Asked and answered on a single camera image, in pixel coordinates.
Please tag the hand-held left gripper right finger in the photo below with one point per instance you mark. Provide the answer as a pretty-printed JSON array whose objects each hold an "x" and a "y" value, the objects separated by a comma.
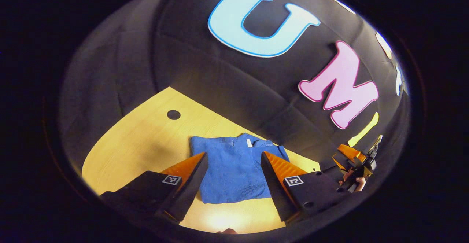
[{"x": 273, "y": 182}]

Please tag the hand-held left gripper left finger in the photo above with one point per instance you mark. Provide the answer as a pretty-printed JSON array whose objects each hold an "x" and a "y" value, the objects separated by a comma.
[{"x": 190, "y": 188}]

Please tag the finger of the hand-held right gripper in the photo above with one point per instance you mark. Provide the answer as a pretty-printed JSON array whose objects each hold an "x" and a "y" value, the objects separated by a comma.
[
  {"x": 341, "y": 161},
  {"x": 351, "y": 153}
]

